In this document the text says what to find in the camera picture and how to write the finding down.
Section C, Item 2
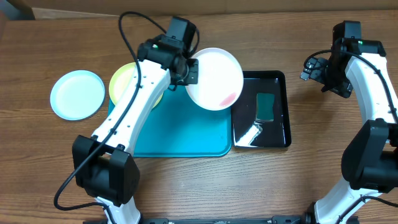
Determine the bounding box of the pink plate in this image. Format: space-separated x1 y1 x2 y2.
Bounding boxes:
186 48 244 111

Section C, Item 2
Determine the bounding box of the yellow plate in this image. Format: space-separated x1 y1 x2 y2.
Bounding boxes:
108 62 164 110

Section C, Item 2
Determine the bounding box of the green sponge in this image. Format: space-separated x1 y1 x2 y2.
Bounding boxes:
256 93 275 122

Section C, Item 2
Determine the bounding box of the light blue plate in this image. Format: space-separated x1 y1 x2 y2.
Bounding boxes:
50 70 106 121

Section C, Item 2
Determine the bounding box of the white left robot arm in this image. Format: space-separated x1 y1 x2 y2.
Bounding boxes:
70 34 198 223

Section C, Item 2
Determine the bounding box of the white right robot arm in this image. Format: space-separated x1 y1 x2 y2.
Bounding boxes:
300 37 397 223

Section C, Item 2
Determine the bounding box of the teal plastic tray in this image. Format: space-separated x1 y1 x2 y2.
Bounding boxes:
107 85 233 158

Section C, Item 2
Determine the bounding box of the black rectangular tray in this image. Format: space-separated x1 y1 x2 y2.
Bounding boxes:
231 70 292 149

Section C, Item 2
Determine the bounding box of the cardboard board at back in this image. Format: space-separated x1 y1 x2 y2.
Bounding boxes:
9 0 397 16

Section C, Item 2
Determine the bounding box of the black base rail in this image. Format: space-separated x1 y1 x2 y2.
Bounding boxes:
83 215 360 224

